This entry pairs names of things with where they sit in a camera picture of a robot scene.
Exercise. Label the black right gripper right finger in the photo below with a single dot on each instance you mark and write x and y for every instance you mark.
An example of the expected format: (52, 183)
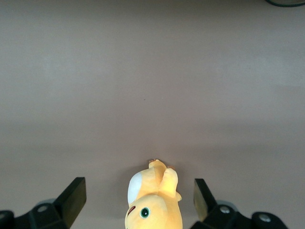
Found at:
(221, 219)

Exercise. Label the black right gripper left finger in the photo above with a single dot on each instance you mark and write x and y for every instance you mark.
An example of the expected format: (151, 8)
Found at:
(66, 202)

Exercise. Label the yellow plush toy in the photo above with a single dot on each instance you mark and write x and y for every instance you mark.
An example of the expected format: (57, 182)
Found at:
(162, 214)

